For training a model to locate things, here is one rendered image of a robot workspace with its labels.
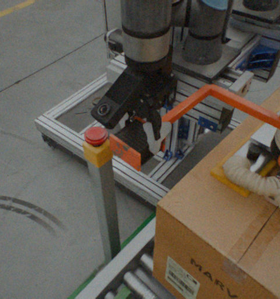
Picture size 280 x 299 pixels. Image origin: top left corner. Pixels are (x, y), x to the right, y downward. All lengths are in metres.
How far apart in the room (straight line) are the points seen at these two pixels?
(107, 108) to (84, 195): 1.58
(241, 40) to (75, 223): 1.32
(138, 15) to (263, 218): 0.49
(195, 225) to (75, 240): 1.30
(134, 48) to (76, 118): 1.79
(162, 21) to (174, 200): 0.40
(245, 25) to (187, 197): 1.10
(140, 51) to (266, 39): 1.21
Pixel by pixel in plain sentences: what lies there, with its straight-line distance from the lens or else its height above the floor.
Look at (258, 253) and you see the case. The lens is 0.72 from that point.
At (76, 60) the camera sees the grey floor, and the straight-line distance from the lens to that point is 3.26.
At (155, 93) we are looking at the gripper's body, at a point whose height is 1.35.
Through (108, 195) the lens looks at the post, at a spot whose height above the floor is 0.75.
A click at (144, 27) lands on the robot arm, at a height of 1.48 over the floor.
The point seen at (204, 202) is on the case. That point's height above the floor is 1.09.
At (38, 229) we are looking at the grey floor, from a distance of 2.03.
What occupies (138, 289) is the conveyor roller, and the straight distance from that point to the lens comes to 1.22.
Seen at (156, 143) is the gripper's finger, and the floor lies 1.25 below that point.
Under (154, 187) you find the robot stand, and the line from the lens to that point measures 1.82.
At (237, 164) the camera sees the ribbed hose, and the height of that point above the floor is 1.17.
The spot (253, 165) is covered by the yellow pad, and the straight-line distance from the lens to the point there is 0.81.
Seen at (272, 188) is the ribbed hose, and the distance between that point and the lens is 0.70.
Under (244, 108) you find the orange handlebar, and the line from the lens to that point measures 0.79.
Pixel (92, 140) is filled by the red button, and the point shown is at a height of 1.04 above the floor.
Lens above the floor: 1.70
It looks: 47 degrees down
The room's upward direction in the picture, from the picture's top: straight up
